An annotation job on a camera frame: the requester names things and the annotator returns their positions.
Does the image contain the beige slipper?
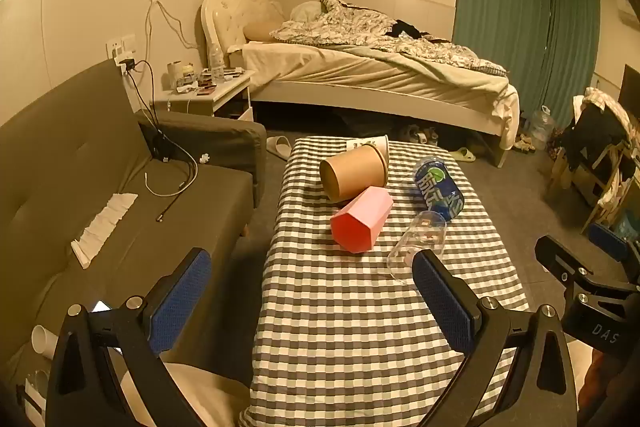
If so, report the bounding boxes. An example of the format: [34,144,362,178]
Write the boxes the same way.
[265,135,292,158]

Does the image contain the white tissue sheet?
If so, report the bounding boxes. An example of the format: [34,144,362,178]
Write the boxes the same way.
[70,192,140,270]

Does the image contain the white wall socket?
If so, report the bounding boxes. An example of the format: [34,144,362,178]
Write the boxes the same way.
[105,34,137,58]

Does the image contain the blue drink can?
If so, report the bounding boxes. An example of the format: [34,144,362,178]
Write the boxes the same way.
[412,155,465,222]

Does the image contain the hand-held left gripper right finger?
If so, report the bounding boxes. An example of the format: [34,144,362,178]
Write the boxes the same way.
[411,249,584,427]

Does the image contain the black garment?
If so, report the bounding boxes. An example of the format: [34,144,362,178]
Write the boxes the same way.
[559,99,632,168]

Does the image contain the white bed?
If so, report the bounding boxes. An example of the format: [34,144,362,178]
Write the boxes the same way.
[200,0,524,168]

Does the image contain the white wall cable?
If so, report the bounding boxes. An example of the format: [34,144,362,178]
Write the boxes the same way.
[144,0,202,54]

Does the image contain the green curtain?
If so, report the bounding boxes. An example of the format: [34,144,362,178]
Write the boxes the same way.
[452,0,601,134]

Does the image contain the wooden chair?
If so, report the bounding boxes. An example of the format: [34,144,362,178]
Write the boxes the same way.
[546,87,637,234]

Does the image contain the large water jug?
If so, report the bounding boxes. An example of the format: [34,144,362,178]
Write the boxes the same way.
[528,105,557,152]

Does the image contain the person's right forearm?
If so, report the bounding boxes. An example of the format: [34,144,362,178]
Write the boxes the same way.
[582,351,640,427]

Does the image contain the patterned quilt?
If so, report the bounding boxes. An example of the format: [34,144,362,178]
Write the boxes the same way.
[269,0,509,76]

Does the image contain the grey sofa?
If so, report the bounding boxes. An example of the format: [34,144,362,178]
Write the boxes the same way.
[0,57,268,408]

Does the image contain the white printed paper cup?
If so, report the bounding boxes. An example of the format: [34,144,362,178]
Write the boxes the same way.
[346,134,391,168]

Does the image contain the clear plastic cup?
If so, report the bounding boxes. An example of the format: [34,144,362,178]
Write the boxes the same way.
[387,210,448,284]

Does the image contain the pink faceted cup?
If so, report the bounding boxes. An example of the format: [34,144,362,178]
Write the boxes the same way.
[329,186,395,254]

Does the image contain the beige cloth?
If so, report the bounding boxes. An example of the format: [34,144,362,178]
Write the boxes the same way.
[119,361,252,427]

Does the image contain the black cloth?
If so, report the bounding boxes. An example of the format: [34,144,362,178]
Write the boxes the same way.
[391,20,422,39]

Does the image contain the plain white paper cup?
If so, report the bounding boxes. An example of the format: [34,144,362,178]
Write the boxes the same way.
[30,324,59,361]

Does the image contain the clear water bottle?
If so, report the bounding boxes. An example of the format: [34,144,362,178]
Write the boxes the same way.
[207,41,226,83]

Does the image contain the white bedside table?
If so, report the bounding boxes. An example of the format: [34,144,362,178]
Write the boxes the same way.
[151,69,254,122]

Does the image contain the black cable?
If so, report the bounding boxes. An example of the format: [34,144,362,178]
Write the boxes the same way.
[124,59,202,224]

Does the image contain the brown paper cup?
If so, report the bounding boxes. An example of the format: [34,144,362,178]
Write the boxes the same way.
[319,144,390,203]

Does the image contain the shoes under bed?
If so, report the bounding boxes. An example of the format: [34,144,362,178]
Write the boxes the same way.
[399,124,442,146]

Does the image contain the black screen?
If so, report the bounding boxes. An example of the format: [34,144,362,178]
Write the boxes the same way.
[619,64,640,118]

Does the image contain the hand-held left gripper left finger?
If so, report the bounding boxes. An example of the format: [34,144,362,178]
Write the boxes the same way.
[46,248,213,427]

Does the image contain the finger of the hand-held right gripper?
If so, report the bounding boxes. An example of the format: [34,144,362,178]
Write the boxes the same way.
[586,222,640,264]
[534,234,640,294]

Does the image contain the checkered tablecloth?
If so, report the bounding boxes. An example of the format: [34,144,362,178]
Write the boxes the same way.
[239,135,532,427]

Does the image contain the white ruffled pillow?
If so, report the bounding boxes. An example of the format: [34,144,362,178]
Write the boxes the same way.
[227,0,287,44]

